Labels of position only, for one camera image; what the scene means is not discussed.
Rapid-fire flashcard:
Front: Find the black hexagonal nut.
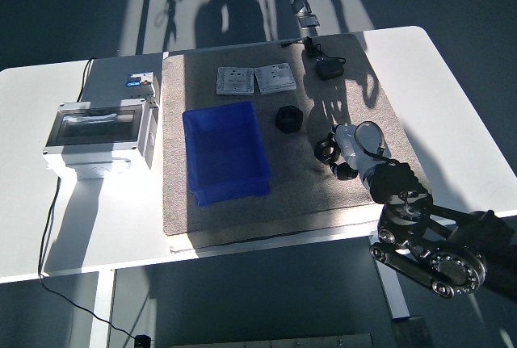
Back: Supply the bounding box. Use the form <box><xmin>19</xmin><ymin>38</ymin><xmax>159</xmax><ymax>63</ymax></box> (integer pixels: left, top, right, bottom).
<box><xmin>314</xmin><ymin>139</ymin><xmax>339</xmax><ymax>163</ymax></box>
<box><xmin>275</xmin><ymin>105</ymin><xmax>301</xmax><ymax>134</ymax></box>

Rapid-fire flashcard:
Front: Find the white enclosure with clear lid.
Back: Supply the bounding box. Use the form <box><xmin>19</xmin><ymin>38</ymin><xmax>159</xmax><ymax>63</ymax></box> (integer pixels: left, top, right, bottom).
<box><xmin>42</xmin><ymin>97</ymin><xmax>159</xmax><ymax>182</ymax></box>

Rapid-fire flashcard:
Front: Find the black adapter cord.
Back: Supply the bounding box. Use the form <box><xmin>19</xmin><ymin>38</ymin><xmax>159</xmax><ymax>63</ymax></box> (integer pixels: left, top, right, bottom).
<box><xmin>278</xmin><ymin>36</ymin><xmax>348</xmax><ymax>66</ymax></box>

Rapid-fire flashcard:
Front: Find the shiny metal floor fixture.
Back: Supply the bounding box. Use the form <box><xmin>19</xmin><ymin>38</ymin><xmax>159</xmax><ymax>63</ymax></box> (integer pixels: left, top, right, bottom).
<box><xmin>290</xmin><ymin>0</ymin><xmax>322</xmax><ymax>29</ymax></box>

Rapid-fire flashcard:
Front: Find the small breaker with blue label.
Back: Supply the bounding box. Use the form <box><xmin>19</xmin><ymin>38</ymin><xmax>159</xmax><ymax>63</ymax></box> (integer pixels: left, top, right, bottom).
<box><xmin>124</xmin><ymin>71</ymin><xmax>162</xmax><ymax>109</ymax></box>

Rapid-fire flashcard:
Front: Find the blue plastic box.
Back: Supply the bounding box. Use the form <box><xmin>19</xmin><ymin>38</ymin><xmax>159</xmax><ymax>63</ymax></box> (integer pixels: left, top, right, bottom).
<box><xmin>181</xmin><ymin>100</ymin><xmax>271</xmax><ymax>208</ymax></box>

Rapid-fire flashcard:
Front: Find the black power adapter plug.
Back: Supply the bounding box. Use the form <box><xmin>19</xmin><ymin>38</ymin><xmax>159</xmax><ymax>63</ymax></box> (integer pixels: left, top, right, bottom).
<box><xmin>314</xmin><ymin>56</ymin><xmax>345</xmax><ymax>82</ymax></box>

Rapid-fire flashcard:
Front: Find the thin black power cable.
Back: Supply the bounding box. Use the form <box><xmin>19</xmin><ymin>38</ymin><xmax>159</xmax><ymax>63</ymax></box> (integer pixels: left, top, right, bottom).
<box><xmin>37</xmin><ymin>58</ymin><xmax>141</xmax><ymax>340</ymax></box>

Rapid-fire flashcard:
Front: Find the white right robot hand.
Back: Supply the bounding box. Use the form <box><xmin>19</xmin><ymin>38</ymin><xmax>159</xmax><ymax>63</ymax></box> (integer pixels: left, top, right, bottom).
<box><xmin>322</xmin><ymin>123</ymin><xmax>385</xmax><ymax>182</ymax></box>

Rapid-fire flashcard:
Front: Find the grey table foot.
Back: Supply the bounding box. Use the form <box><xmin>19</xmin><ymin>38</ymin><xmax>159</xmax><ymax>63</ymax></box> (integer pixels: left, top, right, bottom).
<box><xmin>390</xmin><ymin>315</ymin><xmax>431</xmax><ymax>348</ymax></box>

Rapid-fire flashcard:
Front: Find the grey-brown mat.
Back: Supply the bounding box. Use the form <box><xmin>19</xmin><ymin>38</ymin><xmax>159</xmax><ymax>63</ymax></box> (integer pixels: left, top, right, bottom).
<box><xmin>161</xmin><ymin>31</ymin><xmax>430</xmax><ymax>253</ymax></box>

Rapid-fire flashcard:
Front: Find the white table leg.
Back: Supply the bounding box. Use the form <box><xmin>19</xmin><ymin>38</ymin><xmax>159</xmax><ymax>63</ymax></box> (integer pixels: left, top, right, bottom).
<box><xmin>89</xmin><ymin>269</ymin><xmax>116</xmax><ymax>348</ymax></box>
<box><xmin>370</xmin><ymin>234</ymin><xmax>411</xmax><ymax>321</ymax></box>

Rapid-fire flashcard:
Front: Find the white socket panel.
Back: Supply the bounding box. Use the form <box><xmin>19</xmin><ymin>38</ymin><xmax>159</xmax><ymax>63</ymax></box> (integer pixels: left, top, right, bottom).
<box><xmin>254</xmin><ymin>61</ymin><xmax>298</xmax><ymax>96</ymax></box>
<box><xmin>216</xmin><ymin>65</ymin><xmax>255</xmax><ymax>97</ymax></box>

